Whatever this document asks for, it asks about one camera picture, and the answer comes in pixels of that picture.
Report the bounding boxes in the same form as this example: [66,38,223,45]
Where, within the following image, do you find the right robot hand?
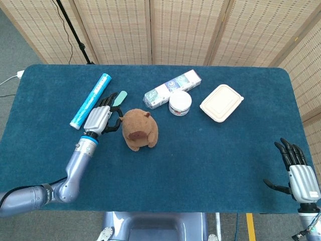
[262,138,321,205]

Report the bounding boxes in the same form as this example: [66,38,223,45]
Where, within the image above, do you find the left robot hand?
[83,92,123,136]

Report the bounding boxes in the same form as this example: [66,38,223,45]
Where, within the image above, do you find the brown capybara plush toy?
[119,108,159,152]

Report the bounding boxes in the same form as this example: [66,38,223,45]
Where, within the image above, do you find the blue cylindrical tube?
[69,73,112,130]

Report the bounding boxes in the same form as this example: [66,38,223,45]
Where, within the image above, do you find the mint green plastic spatula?
[112,91,128,108]

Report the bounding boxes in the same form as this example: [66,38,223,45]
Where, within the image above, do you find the tissue pack bundle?
[143,69,203,110]

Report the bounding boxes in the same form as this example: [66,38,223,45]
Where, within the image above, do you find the white round jar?
[168,90,193,117]

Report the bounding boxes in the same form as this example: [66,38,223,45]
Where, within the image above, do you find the black tripod stand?
[55,0,95,65]

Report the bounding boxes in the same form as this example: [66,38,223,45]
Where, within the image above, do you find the blue carpet table cover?
[0,64,314,214]

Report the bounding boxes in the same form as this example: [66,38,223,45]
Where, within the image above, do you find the beige lidded food container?
[199,84,245,124]

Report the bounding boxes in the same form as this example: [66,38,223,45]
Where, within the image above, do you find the robot torso base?
[96,211,219,241]

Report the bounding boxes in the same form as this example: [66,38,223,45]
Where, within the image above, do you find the black cable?
[53,0,74,64]

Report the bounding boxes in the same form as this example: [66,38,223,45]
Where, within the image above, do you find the white power plug cable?
[0,70,25,86]

